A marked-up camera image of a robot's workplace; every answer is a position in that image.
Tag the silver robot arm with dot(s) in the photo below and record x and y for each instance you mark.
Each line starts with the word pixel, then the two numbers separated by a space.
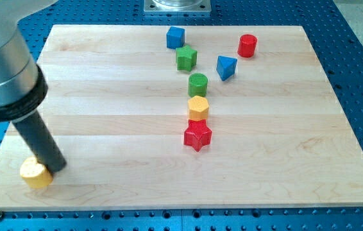
pixel 22 84

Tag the green cylinder block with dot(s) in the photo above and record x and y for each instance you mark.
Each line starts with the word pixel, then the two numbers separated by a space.
pixel 197 85

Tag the wooden board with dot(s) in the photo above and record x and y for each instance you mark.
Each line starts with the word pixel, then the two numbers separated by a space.
pixel 117 108

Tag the red star block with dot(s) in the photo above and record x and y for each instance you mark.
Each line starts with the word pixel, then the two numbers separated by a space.
pixel 197 134

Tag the blue cube block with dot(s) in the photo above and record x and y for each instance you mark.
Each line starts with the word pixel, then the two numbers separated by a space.
pixel 175 37

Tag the red cylinder block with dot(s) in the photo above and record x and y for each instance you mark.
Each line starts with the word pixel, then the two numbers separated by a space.
pixel 247 45

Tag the green star block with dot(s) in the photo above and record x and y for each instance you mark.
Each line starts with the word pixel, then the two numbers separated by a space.
pixel 186 58

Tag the yellow hexagon block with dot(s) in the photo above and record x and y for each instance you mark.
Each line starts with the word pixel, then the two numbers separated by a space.
pixel 198 108

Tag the yellow heart block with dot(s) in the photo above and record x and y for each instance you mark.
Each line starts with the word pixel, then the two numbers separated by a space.
pixel 35 174

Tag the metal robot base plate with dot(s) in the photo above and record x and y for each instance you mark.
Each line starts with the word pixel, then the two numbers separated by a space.
pixel 162 6

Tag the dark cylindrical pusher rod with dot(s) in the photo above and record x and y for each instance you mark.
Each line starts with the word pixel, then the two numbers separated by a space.
pixel 36 135

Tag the blue triangle block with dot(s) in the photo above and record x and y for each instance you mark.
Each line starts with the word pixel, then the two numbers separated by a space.
pixel 226 67

